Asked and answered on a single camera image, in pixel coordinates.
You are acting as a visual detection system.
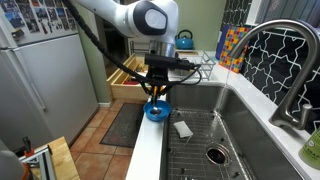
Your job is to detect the metal wire dish rack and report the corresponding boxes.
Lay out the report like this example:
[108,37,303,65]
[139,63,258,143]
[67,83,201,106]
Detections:
[168,49,217,82]

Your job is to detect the metal wire sink grid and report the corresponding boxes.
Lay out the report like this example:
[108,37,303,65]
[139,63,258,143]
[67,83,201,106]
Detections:
[166,109,253,180]

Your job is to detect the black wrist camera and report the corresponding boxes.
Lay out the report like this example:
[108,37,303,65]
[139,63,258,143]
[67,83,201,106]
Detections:
[144,54,196,72]

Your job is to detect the small orange plastic bowl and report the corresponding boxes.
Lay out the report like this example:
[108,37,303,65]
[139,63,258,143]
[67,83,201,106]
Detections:
[148,85,168,101]

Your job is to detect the patterned floor rug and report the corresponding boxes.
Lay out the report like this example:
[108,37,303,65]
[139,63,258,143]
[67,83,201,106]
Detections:
[99,102,148,149]

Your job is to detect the wooden workbench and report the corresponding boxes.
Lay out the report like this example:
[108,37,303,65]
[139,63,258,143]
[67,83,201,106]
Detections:
[19,135,81,180]

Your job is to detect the brushed metal gooseneck faucet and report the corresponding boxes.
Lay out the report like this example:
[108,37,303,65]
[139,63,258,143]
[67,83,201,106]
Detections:
[228,18,320,131]

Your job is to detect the metal spoon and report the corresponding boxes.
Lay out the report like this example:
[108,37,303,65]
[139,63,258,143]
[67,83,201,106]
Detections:
[149,99,163,116]

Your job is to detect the multicoloured patterned cutting board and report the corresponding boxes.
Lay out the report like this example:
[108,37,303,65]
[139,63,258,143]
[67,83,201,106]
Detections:
[218,26,251,74]

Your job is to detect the wooden board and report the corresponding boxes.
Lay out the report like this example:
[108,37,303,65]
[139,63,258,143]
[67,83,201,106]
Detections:
[174,49,201,57]

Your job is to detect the black orange clamp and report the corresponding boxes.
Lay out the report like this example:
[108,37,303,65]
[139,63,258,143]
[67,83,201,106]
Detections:
[21,136,36,158]

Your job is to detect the open wooden drawer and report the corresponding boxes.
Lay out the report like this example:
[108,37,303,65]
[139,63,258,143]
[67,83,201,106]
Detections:
[106,53,156,101]

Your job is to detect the blue cutting board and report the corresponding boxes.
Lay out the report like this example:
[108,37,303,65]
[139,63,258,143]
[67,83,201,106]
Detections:
[214,23,231,61]

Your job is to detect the blue plastic bowl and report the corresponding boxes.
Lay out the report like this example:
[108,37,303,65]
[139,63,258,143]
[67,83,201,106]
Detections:
[143,99,173,123]

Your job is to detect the kitchen window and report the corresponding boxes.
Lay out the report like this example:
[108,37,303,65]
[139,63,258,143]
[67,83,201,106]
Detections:
[254,0,320,29]

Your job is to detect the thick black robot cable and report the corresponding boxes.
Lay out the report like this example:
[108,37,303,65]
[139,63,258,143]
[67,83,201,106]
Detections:
[61,0,203,88]

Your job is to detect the black wire shelf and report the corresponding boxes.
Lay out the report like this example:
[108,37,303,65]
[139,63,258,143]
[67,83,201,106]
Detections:
[128,39,151,56]

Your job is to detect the teal kettle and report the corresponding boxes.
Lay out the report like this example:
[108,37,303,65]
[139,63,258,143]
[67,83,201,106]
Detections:
[173,29,195,50]

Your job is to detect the green soap bottle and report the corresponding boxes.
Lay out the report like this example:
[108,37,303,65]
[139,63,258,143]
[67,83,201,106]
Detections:
[298,128,320,170]

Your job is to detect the aluminium extrusion frame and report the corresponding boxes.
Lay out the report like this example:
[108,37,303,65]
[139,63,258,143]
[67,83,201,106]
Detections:
[19,144,57,180]

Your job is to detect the white sponge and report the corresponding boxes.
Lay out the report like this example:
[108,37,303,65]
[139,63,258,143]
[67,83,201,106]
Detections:
[172,120,194,139]

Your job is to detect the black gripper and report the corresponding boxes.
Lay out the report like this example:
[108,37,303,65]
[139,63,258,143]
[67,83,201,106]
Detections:
[146,67,174,105]

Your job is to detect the stainless steel sink basin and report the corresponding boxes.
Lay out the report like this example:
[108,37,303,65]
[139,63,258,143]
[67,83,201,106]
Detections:
[159,81,306,180]

